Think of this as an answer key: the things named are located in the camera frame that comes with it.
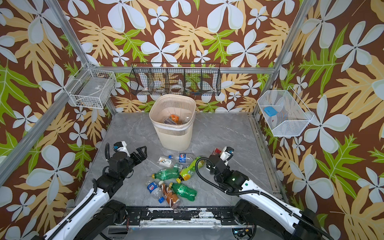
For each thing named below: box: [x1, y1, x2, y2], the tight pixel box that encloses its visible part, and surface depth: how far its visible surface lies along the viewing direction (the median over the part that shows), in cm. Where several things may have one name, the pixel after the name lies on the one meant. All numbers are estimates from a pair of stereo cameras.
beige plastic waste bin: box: [149, 94, 197, 151], surface depth 95 cm
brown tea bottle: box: [158, 180, 181, 209], surface depth 78 cm
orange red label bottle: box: [212, 147, 223, 156], surface depth 79 cm
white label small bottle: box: [157, 157, 184, 171], surface depth 90 cm
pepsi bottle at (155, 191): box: [146, 181, 166, 204], surface depth 80 cm
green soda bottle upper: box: [152, 168, 181, 180], surface depth 86 cm
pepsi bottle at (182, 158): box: [168, 152, 196, 164], surface depth 92 cm
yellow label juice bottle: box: [170, 114, 180, 123], surface depth 100 cm
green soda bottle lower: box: [168, 182, 198, 202], surface depth 80 cm
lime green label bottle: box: [176, 156, 205, 184], surface depth 86 cm
